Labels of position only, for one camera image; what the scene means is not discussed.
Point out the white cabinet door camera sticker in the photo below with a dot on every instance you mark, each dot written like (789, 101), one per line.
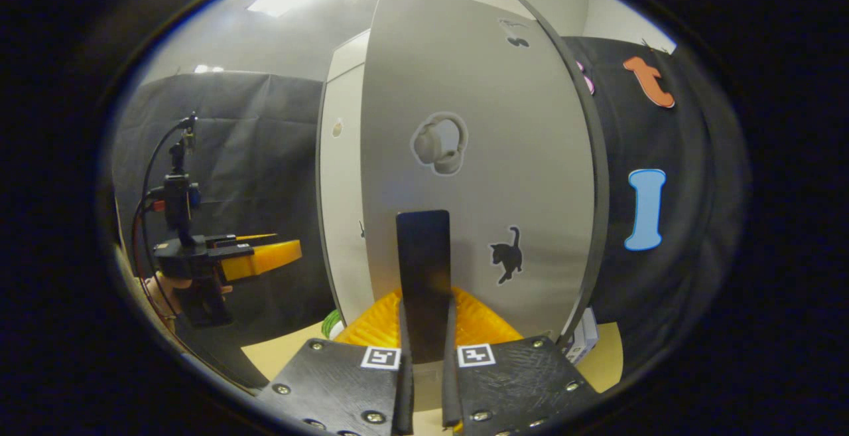
(338, 190)

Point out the white cabinet door headphone sticker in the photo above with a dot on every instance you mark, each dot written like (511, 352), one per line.
(497, 177)

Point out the white blue box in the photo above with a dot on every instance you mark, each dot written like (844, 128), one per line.
(584, 340)

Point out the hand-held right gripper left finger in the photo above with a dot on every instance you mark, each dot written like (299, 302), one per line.
(404, 396)

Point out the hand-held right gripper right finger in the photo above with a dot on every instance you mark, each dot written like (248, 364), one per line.
(451, 396)

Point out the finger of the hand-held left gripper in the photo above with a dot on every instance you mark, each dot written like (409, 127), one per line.
(225, 241)
(265, 260)

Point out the green object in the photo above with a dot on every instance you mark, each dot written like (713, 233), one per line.
(331, 324)

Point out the black backdrop cloth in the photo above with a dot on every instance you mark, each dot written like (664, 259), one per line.
(265, 144)
(690, 157)

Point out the white shoe cabinet body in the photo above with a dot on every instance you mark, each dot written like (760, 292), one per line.
(600, 184)

